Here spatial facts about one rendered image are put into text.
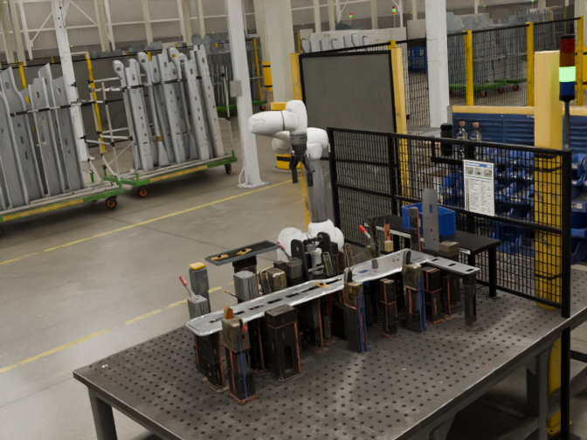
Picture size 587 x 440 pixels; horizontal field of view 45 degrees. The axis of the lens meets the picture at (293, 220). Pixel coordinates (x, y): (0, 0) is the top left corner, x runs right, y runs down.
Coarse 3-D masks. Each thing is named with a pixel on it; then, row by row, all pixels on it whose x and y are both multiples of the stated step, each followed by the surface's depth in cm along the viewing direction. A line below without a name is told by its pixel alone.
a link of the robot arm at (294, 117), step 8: (288, 104) 350; (296, 104) 349; (288, 112) 349; (296, 112) 349; (304, 112) 351; (288, 120) 349; (296, 120) 350; (304, 120) 351; (288, 128) 351; (296, 128) 351; (304, 128) 353
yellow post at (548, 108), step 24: (552, 72) 337; (552, 96) 340; (552, 120) 344; (552, 144) 346; (552, 168) 349; (552, 192) 353; (552, 216) 356; (552, 240) 359; (552, 264) 362; (552, 288) 366; (552, 360) 376; (552, 384) 380; (552, 432) 382
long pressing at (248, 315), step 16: (384, 256) 382; (400, 256) 380; (416, 256) 378; (432, 256) 376; (368, 272) 360; (384, 272) 358; (288, 288) 348; (304, 288) 347; (320, 288) 345; (336, 288) 344; (240, 304) 334; (256, 304) 333; (272, 304) 331; (288, 304) 330; (192, 320) 321; (208, 320) 319
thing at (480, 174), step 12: (468, 168) 389; (480, 168) 381; (492, 168) 375; (468, 180) 390; (480, 180) 383; (492, 180) 377; (480, 192) 385; (492, 192) 378; (480, 204) 387; (492, 204) 380; (492, 216) 382
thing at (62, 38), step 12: (60, 0) 1389; (60, 12) 1392; (60, 24) 1394; (60, 36) 1398; (60, 48) 1407; (72, 72) 1423; (72, 96) 1430; (72, 108) 1435; (84, 144) 1461; (84, 156) 1464
